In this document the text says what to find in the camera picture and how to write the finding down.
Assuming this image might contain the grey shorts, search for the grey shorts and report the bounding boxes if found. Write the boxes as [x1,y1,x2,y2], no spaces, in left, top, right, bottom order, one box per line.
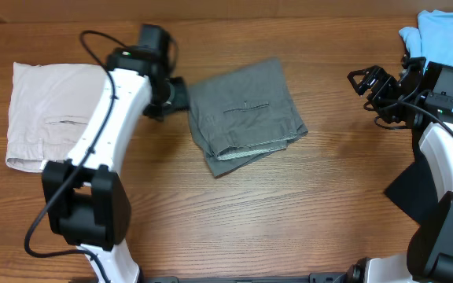
[189,58,308,177]

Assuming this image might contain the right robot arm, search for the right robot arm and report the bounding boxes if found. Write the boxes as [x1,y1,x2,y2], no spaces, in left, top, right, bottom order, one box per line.
[336,57,453,282]

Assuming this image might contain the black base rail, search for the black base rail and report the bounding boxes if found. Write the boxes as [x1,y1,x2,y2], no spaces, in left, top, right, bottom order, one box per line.
[137,273,346,283]

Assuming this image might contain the black garment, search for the black garment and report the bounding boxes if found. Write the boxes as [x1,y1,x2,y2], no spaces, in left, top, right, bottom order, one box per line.
[384,130,438,224]

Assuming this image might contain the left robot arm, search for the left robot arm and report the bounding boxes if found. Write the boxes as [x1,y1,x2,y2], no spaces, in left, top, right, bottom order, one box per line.
[24,24,189,282]

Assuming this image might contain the folded beige shorts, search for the folded beige shorts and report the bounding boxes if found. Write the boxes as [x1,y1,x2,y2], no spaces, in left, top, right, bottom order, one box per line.
[6,62,107,173]

